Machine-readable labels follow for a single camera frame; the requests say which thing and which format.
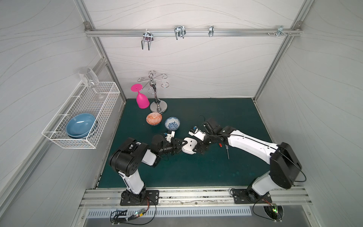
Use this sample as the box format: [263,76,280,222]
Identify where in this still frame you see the silver cup holder stand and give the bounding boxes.
[137,70,169,114]

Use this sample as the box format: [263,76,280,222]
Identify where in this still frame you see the ventilation grille strip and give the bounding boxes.
[87,206,252,218]

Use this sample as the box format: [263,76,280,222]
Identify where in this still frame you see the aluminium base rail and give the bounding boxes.
[79,186,313,209]

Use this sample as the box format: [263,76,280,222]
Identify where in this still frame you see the pink plastic goblet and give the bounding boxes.
[131,84,150,109]

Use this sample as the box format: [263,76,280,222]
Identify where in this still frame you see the small metal hook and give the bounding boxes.
[209,26,214,37]

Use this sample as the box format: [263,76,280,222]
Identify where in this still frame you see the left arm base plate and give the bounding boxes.
[120,189,160,206]

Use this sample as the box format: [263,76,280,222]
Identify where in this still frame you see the green table mat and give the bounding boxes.
[111,98,271,187]

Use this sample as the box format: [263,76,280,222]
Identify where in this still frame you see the metal double hook middle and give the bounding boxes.
[174,25,186,40]

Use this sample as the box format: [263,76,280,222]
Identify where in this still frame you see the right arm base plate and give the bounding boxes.
[230,188,272,204]

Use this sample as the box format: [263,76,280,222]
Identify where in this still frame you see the clear wine glass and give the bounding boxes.
[78,68,104,99]

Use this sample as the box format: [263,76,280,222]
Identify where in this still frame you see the red patterned bowl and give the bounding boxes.
[146,112,163,126]

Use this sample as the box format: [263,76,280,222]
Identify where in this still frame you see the metal hook right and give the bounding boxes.
[266,26,292,37]

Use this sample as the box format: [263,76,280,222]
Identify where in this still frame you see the metal double hook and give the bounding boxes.
[174,25,186,40]
[141,32,154,50]

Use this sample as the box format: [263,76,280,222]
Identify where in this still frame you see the metal double hook left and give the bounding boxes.
[141,32,154,50]

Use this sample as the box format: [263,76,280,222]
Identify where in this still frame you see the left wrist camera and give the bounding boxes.
[165,131,175,143]

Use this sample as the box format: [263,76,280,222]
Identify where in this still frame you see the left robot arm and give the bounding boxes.
[109,135,188,197]

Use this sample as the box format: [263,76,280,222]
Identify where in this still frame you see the blue plate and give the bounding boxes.
[65,113,95,139]

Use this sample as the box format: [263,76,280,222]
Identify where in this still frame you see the blue white patterned bowl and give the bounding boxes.
[164,116,181,131]

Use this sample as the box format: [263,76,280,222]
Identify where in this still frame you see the white alarm clock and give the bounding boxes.
[181,137,198,155]

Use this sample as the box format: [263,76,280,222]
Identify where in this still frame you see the right base cable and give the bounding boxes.
[229,185,284,222]

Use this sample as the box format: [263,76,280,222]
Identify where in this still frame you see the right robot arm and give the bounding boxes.
[188,118,302,201]

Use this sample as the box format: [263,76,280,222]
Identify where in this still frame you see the aluminium top rail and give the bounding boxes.
[85,26,303,38]

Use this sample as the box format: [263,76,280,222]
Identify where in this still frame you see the white wire basket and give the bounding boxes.
[42,82,120,149]

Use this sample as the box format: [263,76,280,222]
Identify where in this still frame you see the left base cable bundle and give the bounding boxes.
[110,195,158,227]

